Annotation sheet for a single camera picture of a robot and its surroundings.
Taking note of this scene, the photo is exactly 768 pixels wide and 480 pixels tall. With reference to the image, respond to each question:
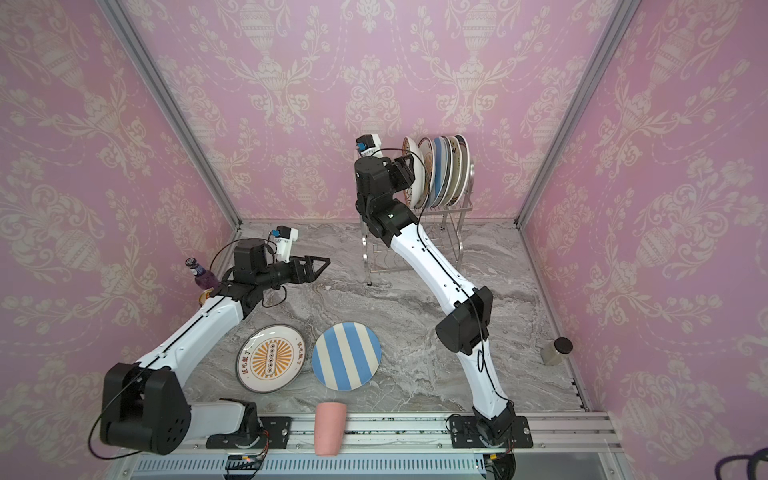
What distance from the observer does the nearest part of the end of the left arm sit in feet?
2.12

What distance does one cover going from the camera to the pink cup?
0.70 m

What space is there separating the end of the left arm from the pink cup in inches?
13.0
